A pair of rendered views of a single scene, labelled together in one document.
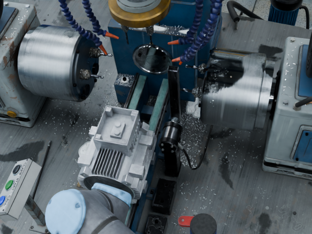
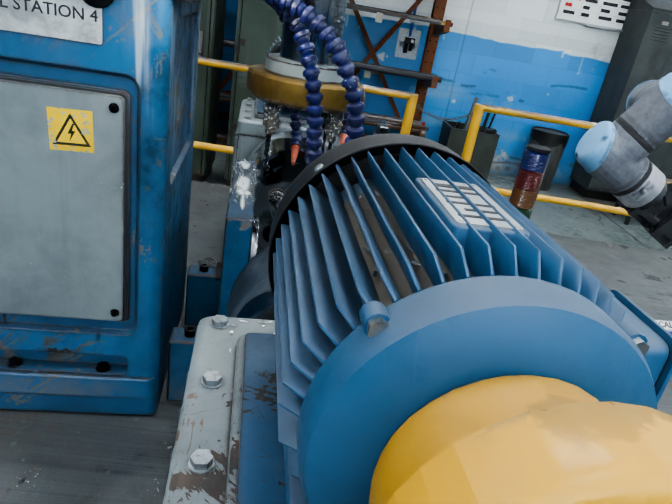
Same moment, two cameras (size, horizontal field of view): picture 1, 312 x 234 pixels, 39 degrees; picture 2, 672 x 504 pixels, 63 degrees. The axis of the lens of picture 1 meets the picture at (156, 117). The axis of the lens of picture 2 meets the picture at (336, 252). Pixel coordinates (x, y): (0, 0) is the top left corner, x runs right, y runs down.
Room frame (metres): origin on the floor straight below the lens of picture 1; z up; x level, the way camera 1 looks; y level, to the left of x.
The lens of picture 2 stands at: (1.39, 0.81, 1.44)
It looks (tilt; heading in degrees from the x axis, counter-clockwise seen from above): 24 degrees down; 239
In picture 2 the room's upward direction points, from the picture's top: 10 degrees clockwise
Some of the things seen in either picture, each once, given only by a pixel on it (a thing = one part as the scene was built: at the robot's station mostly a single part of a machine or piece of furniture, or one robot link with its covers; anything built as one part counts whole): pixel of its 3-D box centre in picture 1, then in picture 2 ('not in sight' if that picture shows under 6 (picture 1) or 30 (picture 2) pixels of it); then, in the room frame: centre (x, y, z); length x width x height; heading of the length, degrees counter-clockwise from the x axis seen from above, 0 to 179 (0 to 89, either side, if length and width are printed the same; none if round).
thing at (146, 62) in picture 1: (152, 60); (252, 256); (1.06, -0.01, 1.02); 0.15 x 0.02 x 0.15; 70
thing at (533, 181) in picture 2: not in sight; (529, 178); (0.36, -0.07, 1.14); 0.06 x 0.06 x 0.04
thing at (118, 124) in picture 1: (118, 131); not in sight; (0.72, 0.11, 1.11); 0.12 x 0.11 x 0.07; 160
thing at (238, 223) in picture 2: (158, 55); (214, 274); (1.12, -0.03, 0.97); 0.30 x 0.11 x 0.34; 70
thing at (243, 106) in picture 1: (244, 90); (296, 188); (0.86, -0.29, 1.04); 0.41 x 0.25 x 0.25; 70
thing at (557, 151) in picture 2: not in sight; (541, 158); (-3.36, -3.21, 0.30); 0.39 x 0.39 x 0.60
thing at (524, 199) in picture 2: not in sight; (523, 196); (0.36, -0.07, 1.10); 0.06 x 0.06 x 0.04
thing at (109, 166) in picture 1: (118, 159); not in sight; (0.68, 0.13, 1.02); 0.20 x 0.19 x 0.19; 160
